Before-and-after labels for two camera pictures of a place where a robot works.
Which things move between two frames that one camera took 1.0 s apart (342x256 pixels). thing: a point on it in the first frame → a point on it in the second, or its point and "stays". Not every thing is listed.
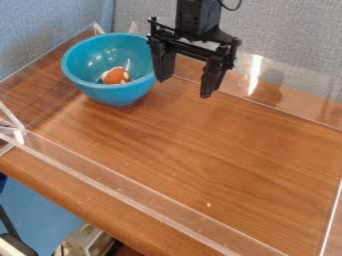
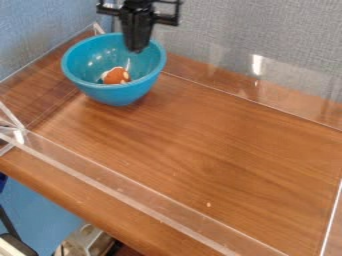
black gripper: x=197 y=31 → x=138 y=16
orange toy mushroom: x=115 y=76 stays
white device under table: x=91 y=242 stays
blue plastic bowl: x=106 y=51 stays
